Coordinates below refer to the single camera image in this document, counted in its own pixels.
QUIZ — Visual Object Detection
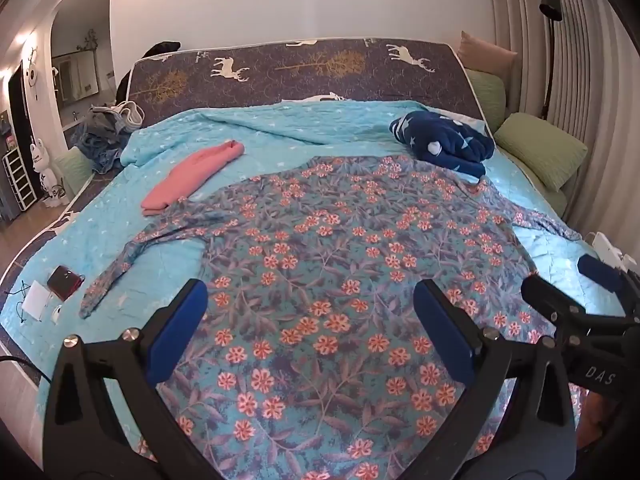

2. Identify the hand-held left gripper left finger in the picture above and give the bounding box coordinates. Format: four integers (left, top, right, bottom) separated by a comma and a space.
42, 279, 226, 480

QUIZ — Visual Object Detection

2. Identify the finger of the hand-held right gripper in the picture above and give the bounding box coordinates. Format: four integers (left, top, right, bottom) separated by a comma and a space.
521, 274, 591, 328
577, 254, 640, 313

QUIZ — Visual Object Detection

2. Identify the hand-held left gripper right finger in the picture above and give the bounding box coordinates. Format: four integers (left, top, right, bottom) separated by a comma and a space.
414, 279, 581, 480

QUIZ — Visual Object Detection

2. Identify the floral long-sleeve garment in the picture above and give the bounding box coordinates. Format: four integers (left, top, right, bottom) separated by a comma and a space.
79, 154, 583, 480

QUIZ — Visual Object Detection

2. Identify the pile of denim clothes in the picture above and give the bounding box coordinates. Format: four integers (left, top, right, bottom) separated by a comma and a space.
75, 105, 132, 175

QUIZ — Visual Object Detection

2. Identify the white plastic device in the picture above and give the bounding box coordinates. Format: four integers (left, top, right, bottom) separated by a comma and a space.
587, 231, 638, 273

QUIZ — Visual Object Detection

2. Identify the light blue star quilt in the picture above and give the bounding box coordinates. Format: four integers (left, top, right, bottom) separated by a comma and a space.
0, 97, 631, 381

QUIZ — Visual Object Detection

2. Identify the red phone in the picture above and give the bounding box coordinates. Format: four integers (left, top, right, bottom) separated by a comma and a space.
46, 266, 85, 297

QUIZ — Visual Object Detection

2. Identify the large green pillow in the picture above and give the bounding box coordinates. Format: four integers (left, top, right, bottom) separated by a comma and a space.
494, 112, 588, 192

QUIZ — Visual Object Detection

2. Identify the white paper sheet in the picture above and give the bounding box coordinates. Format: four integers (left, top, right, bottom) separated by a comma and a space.
22, 281, 53, 321

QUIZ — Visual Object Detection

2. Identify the pink folded garment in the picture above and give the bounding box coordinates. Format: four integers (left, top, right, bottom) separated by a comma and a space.
141, 141, 246, 217

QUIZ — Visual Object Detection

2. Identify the navy star-print fleece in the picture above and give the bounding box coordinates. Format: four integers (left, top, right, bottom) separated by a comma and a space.
389, 110, 496, 178

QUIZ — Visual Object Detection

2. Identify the pale green cushion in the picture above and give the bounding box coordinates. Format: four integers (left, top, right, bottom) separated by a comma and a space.
54, 147, 96, 196

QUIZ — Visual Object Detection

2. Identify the beige pleated curtain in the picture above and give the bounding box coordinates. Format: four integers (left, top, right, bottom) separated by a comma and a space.
492, 0, 640, 251

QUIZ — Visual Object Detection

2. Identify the white bear figurine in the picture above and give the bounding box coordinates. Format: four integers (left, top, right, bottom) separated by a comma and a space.
30, 139, 63, 208

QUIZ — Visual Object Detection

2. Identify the small green pillow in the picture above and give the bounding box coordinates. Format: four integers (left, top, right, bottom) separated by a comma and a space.
465, 69, 507, 131

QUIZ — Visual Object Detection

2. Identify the white storage rack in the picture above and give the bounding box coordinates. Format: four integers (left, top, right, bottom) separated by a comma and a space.
2, 149, 37, 211

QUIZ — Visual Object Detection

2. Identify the pink pillow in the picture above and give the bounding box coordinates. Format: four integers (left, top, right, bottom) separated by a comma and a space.
457, 31, 518, 81

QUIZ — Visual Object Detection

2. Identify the black floor lamp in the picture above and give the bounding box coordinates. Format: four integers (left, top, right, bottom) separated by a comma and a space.
539, 0, 565, 121

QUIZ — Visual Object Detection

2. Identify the deer-print mattress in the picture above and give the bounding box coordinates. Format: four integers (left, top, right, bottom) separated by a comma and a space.
125, 37, 483, 116

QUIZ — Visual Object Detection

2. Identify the thin black cord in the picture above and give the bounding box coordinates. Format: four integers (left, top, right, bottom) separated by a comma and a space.
4, 280, 31, 326

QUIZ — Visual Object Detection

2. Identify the wall mirror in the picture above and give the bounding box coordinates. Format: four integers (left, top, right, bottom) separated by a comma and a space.
52, 50, 100, 103

